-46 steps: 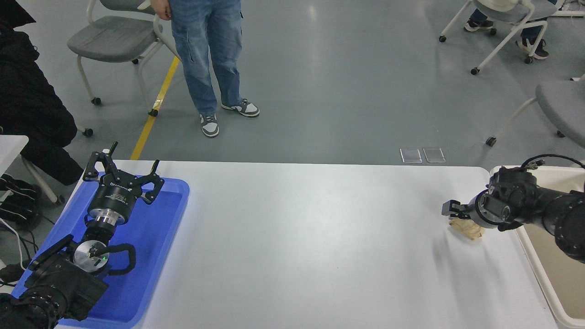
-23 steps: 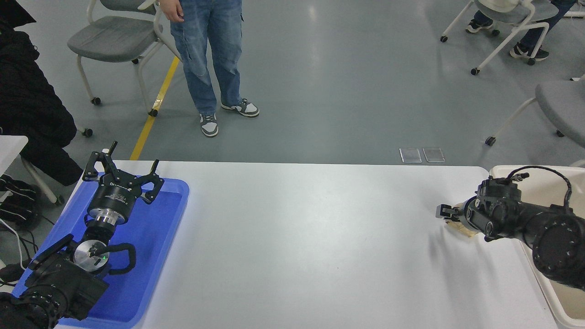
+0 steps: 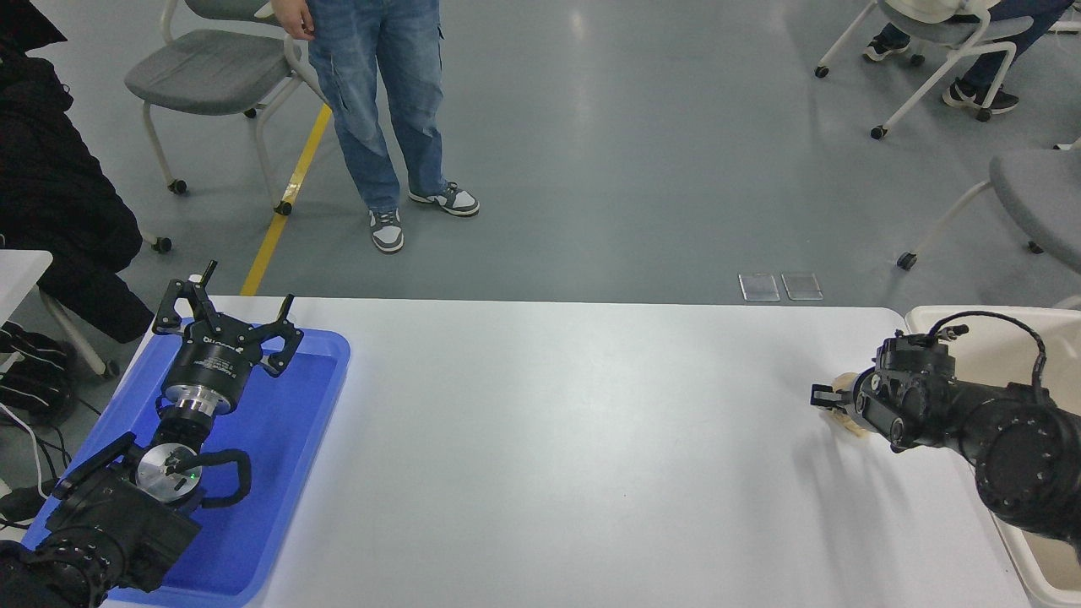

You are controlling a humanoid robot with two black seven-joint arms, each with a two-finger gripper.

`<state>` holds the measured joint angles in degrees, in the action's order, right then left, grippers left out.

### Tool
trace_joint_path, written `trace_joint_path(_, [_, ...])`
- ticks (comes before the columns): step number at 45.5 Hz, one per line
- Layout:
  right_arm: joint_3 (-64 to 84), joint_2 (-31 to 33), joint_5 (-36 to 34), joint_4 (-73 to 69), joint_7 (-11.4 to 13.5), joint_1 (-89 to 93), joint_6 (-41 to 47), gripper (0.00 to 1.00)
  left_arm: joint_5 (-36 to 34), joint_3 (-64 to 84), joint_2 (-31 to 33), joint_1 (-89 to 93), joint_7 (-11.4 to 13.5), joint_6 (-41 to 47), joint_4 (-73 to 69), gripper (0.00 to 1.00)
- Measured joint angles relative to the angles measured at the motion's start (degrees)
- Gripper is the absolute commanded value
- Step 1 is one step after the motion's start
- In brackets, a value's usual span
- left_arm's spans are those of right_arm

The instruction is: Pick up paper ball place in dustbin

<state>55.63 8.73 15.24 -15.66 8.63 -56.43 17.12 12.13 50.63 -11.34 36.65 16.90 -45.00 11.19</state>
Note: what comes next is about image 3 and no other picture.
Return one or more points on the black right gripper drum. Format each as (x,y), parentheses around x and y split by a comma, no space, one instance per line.
(882,414)

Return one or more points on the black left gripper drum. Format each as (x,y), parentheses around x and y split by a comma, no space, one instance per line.
(215,359)

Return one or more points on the tan paper ball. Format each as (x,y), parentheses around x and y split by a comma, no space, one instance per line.
(849,423)

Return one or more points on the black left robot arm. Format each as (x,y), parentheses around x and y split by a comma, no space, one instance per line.
(110,523)

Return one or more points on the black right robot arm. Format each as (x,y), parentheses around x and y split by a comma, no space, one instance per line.
(1022,456)

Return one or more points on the person's right hand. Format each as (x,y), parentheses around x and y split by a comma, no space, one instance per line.
(294,18)

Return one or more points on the large pale bin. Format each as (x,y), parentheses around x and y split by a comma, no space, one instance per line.
(980,355)

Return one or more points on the blue plastic tray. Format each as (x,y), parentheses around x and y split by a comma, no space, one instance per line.
(279,456)

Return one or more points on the clear floor plate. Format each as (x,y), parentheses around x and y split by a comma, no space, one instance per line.
(801,285)
(758,287)

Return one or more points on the white chair leg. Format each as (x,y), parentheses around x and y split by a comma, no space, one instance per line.
(76,338)

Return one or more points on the small white table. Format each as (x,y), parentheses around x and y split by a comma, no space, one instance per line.
(17,279)

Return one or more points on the person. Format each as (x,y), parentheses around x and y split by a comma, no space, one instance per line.
(51,186)
(996,59)
(372,84)

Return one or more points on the grey white-framed wheeled chair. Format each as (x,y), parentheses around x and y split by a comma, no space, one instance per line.
(1039,194)
(203,72)
(954,32)

